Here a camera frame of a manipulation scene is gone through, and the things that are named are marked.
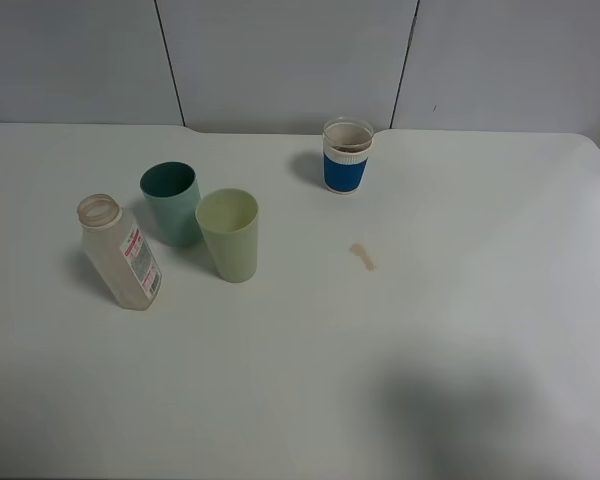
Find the pale green plastic cup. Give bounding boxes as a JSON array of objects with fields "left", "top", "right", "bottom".
[{"left": 195, "top": 188, "right": 259, "bottom": 283}]

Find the clear plastic drink bottle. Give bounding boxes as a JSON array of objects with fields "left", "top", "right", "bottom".
[{"left": 77, "top": 194, "right": 162, "bottom": 311}]

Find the brown spilled drink stain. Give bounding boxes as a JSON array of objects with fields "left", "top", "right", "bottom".
[{"left": 349, "top": 243, "right": 376, "bottom": 271}]

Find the blue sleeved paper cup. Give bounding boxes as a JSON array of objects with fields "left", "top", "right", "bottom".
[{"left": 322, "top": 117, "right": 374, "bottom": 194}]

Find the teal plastic cup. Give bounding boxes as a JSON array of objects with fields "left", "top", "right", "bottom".
[{"left": 140, "top": 161, "right": 202, "bottom": 248}]

